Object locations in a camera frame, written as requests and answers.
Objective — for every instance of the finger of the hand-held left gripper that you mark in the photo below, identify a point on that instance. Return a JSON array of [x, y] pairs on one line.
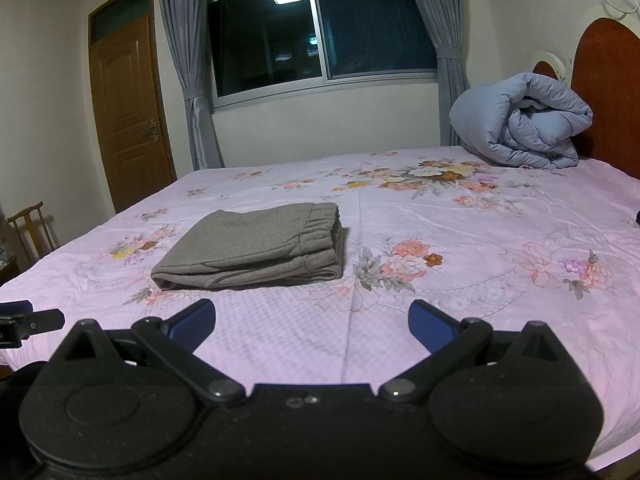
[[15, 306], [42, 321]]

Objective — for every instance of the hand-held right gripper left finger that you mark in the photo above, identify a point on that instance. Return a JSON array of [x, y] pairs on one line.
[[192, 325]]

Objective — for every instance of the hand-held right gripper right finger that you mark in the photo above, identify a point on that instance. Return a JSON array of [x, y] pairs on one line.
[[430, 327]]

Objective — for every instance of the grey-green pants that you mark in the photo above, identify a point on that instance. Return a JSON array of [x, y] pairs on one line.
[[240, 245]]

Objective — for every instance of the bed with pink floral sheet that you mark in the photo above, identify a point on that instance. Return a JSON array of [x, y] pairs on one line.
[[450, 260]]

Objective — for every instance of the wooden chair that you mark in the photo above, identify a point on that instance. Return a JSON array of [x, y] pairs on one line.
[[32, 232]]

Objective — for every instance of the rolled light blue duvet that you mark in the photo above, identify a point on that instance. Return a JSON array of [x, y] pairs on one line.
[[500, 120]]

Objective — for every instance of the brown wooden door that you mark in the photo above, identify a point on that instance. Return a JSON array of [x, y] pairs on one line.
[[127, 110]]

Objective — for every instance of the grey curtain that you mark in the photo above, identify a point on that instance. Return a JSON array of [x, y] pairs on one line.
[[447, 35], [187, 60]]

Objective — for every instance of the red-brown wooden headboard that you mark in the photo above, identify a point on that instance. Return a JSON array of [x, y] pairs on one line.
[[607, 85]]

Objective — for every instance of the sliding glass window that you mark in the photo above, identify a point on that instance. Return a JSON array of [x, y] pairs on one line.
[[320, 25]]

